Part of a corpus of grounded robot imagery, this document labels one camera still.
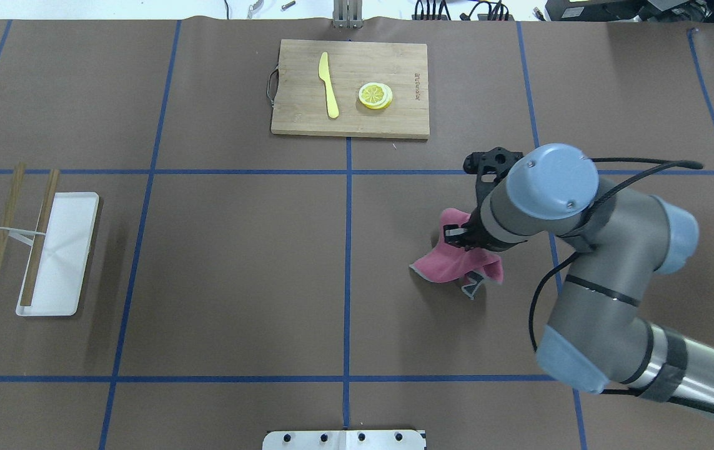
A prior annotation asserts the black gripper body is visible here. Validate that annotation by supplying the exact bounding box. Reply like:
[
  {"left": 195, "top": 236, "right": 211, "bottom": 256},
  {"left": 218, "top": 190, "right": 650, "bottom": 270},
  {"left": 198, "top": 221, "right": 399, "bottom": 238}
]
[{"left": 457, "top": 207, "right": 518, "bottom": 253}]

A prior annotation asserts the red cleaning cloth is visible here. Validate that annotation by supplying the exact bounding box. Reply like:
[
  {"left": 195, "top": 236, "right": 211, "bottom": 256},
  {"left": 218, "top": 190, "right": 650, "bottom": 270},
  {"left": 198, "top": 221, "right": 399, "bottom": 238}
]
[{"left": 409, "top": 236, "right": 504, "bottom": 299}]

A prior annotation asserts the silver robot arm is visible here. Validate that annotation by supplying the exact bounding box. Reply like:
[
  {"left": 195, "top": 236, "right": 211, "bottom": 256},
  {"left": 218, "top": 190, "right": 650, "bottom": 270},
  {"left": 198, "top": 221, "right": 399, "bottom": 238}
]
[{"left": 442, "top": 143, "right": 714, "bottom": 419}]

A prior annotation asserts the yellow lemon slice toy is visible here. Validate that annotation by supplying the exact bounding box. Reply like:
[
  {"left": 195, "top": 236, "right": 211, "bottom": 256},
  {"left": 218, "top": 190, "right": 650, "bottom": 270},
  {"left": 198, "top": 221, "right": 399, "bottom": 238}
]
[{"left": 359, "top": 82, "right": 394, "bottom": 110}]

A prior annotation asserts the bamboo cutting board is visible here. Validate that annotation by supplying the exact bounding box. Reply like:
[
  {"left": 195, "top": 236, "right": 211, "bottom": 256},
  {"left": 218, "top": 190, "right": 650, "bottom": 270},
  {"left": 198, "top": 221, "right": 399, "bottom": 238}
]
[{"left": 270, "top": 38, "right": 430, "bottom": 140}]

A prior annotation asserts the yellow plastic knife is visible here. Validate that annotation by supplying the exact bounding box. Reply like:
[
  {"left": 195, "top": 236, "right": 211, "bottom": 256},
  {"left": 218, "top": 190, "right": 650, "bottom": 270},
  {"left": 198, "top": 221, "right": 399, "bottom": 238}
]
[{"left": 317, "top": 51, "right": 340, "bottom": 119}]

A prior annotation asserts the white rectangular tray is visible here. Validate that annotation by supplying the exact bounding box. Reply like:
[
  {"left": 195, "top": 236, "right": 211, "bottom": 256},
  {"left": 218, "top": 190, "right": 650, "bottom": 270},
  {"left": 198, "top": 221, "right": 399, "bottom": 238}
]
[{"left": 15, "top": 192, "right": 101, "bottom": 317}]

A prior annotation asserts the wooden rack bar inner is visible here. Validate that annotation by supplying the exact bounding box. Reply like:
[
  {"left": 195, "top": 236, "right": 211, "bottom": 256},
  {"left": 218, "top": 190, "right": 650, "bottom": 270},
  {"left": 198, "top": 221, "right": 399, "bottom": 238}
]
[{"left": 19, "top": 169, "right": 60, "bottom": 307}]

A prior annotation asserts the wooden rack bar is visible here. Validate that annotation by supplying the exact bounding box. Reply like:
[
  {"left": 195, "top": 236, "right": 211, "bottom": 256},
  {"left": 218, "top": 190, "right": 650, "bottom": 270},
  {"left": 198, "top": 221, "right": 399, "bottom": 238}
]
[
  {"left": 0, "top": 162, "right": 26, "bottom": 273},
  {"left": 19, "top": 169, "right": 60, "bottom": 307}
]

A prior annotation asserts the wooden rack bar outer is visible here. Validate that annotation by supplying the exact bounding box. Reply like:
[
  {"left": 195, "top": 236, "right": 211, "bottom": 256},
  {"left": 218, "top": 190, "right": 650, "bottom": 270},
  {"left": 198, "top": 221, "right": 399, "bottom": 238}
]
[{"left": 0, "top": 162, "right": 26, "bottom": 273}]

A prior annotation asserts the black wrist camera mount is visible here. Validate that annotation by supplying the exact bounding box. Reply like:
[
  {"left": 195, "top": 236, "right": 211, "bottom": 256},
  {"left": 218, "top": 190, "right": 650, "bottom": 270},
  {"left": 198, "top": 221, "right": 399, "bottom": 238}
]
[{"left": 462, "top": 146, "right": 524, "bottom": 187}]

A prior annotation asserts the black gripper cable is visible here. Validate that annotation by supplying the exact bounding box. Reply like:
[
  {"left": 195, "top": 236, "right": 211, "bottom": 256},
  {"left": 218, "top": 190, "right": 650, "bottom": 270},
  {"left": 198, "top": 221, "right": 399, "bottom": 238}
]
[{"left": 528, "top": 157, "right": 705, "bottom": 357}]

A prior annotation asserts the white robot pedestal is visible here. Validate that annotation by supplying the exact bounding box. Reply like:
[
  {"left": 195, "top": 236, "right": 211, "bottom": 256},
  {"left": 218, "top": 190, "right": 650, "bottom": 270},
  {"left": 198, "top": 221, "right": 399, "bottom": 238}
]
[{"left": 262, "top": 429, "right": 427, "bottom": 449}]

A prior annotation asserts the aluminium frame post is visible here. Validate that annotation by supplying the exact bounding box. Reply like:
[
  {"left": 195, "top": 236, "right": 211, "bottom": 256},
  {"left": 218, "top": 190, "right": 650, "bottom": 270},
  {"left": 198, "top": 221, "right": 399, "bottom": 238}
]
[{"left": 332, "top": 0, "right": 364, "bottom": 29}]

